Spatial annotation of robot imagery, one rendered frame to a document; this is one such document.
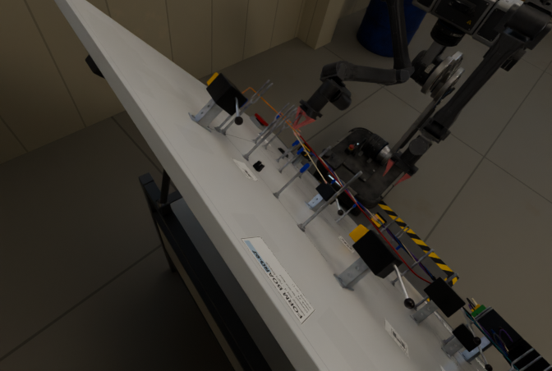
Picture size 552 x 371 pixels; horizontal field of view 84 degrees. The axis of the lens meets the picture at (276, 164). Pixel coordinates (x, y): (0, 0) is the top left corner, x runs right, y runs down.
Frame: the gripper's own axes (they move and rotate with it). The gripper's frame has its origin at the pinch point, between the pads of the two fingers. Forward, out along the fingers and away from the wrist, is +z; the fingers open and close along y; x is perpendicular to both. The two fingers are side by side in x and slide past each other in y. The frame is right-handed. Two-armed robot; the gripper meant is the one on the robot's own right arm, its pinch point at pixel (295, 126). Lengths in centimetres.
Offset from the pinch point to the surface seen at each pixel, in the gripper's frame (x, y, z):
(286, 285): -39, -73, -2
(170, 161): -20, -76, -2
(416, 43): 79, 339, -125
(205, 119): -9, -59, -1
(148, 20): 155, 51, 32
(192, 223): 2, -9, 54
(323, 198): -29.5, -32.4, 0.9
